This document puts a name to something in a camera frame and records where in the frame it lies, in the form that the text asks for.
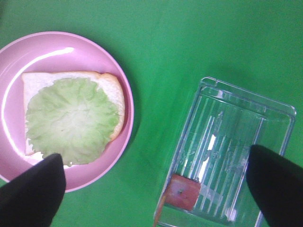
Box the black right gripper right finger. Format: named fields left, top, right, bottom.
left=246, top=145, right=303, bottom=227

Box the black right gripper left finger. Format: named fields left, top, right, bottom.
left=0, top=154, right=66, bottom=227

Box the green lettuce leaf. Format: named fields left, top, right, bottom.
left=25, top=78, right=120, bottom=166

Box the bacon strip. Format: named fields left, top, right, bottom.
left=153, top=174, right=201, bottom=227

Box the white bread slice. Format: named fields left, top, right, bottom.
left=21, top=70, right=126, bottom=157

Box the clear right plastic tray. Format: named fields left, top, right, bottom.
left=156, top=77, right=296, bottom=227

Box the pink round plate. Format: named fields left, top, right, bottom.
left=0, top=31, right=134, bottom=192

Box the green tablecloth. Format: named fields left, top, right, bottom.
left=0, top=0, right=303, bottom=227

